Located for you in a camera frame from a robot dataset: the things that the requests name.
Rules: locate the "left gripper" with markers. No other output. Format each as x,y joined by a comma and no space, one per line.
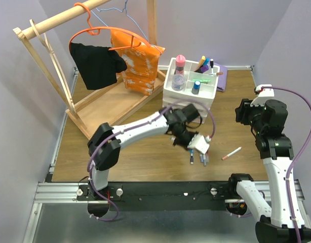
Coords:
185,145

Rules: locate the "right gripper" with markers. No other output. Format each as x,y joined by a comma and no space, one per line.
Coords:
242,111

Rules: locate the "dark blue cap pen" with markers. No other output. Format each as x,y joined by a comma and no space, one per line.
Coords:
191,157

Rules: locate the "salmon cap marker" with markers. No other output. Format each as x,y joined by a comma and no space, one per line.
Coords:
231,153

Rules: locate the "green highlighter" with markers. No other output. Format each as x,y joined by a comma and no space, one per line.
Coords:
202,80

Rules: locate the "blue grey stamp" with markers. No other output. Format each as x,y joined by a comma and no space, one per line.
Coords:
196,87

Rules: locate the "paper clip jar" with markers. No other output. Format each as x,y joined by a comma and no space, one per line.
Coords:
178,82

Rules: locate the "black purple highlighter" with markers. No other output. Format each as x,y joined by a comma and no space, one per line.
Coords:
202,69

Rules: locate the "black tip white pen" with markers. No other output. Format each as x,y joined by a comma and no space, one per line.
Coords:
212,65

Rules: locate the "black blue highlighter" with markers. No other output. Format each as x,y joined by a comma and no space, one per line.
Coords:
206,61

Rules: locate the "orange pink highlighter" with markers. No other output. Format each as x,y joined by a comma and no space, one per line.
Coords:
200,63

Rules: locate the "pink capped tube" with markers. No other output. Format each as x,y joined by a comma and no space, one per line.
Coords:
179,65

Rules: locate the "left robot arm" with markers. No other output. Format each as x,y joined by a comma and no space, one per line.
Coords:
106,143

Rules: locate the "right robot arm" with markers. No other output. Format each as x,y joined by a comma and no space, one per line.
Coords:
280,220

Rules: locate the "purple cloth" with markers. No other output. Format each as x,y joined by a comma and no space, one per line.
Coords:
222,78

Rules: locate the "white drawer organizer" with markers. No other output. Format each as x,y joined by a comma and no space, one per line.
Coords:
207,92

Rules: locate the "orange bleached shorts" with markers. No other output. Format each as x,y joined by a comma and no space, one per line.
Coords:
141,60

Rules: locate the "wooden clothes rack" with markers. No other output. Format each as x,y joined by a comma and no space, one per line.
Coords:
112,104

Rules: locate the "black garment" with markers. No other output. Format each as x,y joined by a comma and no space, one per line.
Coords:
98,66

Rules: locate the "wooden hanger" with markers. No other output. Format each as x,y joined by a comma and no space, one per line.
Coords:
46,44

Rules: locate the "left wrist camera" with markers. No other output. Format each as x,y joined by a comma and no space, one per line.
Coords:
200,143

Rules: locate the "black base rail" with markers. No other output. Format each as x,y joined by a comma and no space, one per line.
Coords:
161,196

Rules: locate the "blue wire hanger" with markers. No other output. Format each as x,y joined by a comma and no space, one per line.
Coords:
130,15

